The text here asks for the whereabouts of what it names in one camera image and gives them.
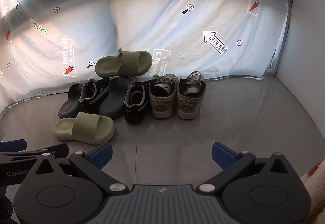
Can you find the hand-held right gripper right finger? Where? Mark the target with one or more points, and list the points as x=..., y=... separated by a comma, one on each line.
x=223, y=154

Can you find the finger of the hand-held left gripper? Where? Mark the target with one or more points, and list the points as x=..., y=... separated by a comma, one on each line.
x=62, y=149
x=14, y=144

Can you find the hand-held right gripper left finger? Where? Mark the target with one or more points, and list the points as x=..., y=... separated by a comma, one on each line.
x=101, y=155

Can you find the fluffy white blanket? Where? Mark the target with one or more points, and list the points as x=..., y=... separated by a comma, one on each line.
x=314, y=180

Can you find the beige laced sneaker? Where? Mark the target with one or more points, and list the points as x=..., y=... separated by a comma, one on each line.
x=162, y=107
x=188, y=108

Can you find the light blue printed sheet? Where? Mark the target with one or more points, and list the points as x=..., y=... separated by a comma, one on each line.
x=165, y=23

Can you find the black sneaker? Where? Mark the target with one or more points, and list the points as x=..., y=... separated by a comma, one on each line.
x=134, y=112
x=88, y=94

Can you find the green slide sandal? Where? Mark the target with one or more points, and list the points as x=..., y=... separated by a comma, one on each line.
x=127, y=61
x=86, y=126

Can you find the grey slide sandal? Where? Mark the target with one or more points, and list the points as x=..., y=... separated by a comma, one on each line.
x=114, y=102
x=68, y=105

